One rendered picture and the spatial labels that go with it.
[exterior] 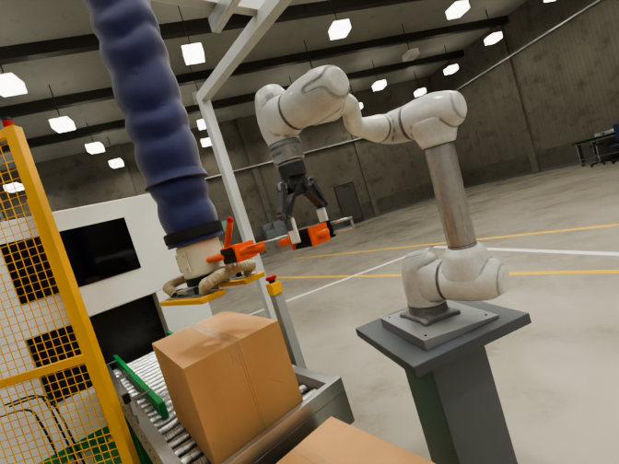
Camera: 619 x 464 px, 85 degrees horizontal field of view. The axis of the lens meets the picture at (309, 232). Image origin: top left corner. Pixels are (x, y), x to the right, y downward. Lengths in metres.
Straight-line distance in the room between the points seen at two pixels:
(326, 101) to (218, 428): 1.15
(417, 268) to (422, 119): 0.56
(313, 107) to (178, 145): 0.66
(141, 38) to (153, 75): 0.14
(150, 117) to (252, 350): 0.94
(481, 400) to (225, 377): 0.99
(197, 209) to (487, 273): 1.05
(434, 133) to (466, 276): 0.50
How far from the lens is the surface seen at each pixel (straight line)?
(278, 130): 0.92
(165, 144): 1.35
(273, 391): 1.49
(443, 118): 1.24
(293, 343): 2.11
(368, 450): 1.31
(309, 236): 0.88
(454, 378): 1.51
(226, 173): 4.56
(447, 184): 1.27
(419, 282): 1.40
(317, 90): 0.81
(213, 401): 1.40
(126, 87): 1.45
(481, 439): 1.68
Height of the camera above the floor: 1.34
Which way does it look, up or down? 3 degrees down
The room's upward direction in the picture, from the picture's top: 17 degrees counter-clockwise
